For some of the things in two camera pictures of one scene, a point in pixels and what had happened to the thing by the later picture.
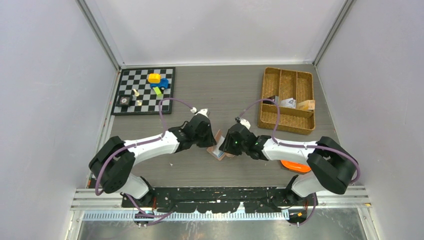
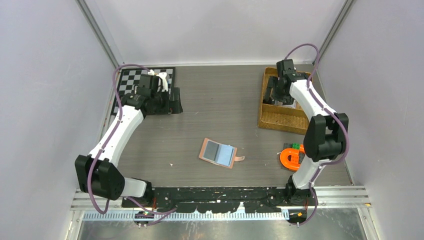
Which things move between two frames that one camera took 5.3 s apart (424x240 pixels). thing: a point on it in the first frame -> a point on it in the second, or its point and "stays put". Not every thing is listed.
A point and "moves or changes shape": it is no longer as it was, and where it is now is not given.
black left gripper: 210,141 -> 175,106
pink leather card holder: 215,151 moves or changes shape
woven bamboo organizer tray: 285,84 stays put
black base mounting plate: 260,200 stays put
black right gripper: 226,146 -> 273,81
